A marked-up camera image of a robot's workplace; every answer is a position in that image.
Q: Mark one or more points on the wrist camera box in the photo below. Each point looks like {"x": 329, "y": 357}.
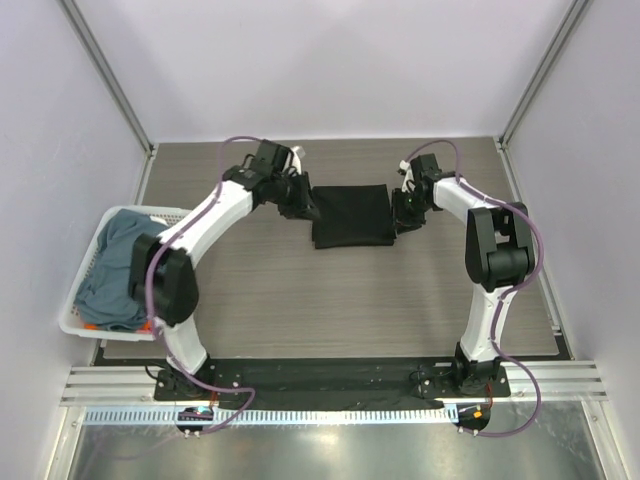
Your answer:
{"x": 419, "y": 168}
{"x": 272, "y": 158}

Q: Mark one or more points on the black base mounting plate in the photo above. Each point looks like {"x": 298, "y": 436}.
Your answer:
{"x": 339, "y": 384}

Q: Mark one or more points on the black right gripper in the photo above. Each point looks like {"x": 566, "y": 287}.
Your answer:
{"x": 400, "y": 219}

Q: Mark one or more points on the black t-shirt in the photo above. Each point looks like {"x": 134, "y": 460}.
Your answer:
{"x": 352, "y": 216}

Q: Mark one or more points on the left aluminium frame post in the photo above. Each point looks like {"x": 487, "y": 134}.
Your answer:
{"x": 100, "y": 62}

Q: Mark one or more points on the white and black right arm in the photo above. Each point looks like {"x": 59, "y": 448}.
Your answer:
{"x": 499, "y": 258}

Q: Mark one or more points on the grey-blue t-shirt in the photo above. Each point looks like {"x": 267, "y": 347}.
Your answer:
{"x": 102, "y": 297}

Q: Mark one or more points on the aluminium frame post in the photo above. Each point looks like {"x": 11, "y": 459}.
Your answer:
{"x": 100, "y": 62}
{"x": 569, "y": 23}

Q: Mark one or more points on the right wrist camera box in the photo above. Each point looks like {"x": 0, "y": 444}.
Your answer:
{"x": 419, "y": 168}

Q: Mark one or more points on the white plastic laundry basket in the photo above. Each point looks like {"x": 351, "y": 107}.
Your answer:
{"x": 69, "y": 319}

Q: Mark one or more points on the orange garment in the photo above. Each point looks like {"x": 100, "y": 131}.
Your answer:
{"x": 145, "y": 329}

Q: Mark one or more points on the slotted white cable duct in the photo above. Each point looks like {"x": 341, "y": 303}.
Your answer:
{"x": 200, "y": 416}

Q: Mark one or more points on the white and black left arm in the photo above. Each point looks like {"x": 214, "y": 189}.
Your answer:
{"x": 163, "y": 267}

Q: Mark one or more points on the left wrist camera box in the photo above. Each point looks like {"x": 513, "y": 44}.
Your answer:
{"x": 272, "y": 158}

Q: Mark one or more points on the aluminium front rail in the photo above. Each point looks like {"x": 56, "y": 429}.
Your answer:
{"x": 130, "y": 385}

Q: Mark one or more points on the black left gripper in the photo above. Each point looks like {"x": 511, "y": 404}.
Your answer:
{"x": 304, "y": 206}

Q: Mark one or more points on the right aluminium frame post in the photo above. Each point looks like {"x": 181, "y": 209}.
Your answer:
{"x": 569, "y": 23}

